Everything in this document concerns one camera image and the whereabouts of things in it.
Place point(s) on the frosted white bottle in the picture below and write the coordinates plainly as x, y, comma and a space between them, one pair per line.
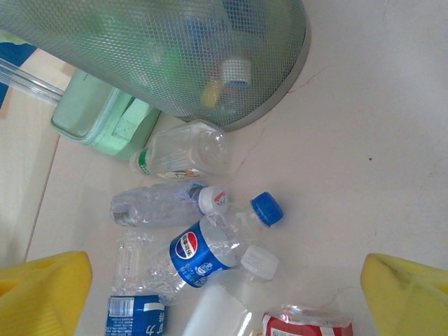
224, 304

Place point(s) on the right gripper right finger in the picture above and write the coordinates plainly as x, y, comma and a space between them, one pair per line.
409, 304

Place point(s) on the red label bottle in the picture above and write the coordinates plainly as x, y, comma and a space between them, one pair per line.
304, 327

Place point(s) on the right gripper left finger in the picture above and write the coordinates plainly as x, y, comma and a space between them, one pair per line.
42, 301

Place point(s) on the crushed clear bottle white cap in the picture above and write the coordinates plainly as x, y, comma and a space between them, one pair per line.
154, 206

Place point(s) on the aluminium frame post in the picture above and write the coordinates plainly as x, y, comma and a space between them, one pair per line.
28, 82

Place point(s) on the crushed bottle dark blue label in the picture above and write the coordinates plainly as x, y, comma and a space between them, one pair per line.
133, 315

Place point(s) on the grey mesh waste bin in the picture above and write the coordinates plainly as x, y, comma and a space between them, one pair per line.
140, 52

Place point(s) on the Pepsi label bottle blue cap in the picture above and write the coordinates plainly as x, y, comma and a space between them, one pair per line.
196, 255

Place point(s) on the mint green zip pouch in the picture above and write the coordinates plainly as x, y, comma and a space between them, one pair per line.
87, 105

